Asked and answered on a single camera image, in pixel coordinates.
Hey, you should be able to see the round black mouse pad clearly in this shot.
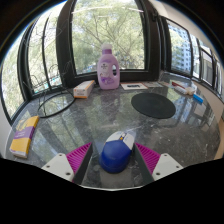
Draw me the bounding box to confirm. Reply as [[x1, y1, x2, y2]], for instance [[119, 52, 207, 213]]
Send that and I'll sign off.
[[130, 92, 177, 120]]

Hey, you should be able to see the white card with dark print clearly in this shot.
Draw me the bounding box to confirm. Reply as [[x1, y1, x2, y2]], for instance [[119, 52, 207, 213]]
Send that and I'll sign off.
[[120, 82, 148, 91]]

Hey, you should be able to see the blue box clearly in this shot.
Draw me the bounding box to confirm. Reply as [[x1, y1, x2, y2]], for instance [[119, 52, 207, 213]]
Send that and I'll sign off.
[[192, 93, 205, 105]]

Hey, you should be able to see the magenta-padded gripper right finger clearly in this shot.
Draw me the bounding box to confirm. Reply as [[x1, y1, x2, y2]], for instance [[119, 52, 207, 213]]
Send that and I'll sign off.
[[132, 142, 184, 186]]

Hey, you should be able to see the orange and white box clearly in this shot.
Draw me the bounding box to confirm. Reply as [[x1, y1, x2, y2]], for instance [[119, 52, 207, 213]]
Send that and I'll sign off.
[[72, 79, 96, 100]]

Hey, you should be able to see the printed paper leaflet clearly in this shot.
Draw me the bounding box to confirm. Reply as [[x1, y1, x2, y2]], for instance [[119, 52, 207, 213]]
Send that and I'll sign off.
[[143, 81, 164, 89]]

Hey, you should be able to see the blue and white computer mouse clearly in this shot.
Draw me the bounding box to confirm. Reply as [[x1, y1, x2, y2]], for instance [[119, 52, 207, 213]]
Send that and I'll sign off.
[[98, 130, 137, 174]]

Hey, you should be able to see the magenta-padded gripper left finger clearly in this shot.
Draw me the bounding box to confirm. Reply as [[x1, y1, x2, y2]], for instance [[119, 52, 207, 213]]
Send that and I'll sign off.
[[41, 142, 95, 186]]

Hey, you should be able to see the black cable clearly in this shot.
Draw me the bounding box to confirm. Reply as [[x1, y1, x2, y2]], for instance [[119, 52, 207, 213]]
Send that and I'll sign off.
[[35, 87, 76, 119]]

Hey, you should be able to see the yellow and purple box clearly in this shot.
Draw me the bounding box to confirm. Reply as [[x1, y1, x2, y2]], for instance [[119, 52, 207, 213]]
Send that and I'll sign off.
[[9, 115, 40, 159]]

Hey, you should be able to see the purple detergent bottle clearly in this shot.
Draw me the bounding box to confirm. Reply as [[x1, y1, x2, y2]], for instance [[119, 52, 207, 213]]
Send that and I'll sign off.
[[96, 42, 121, 91]]

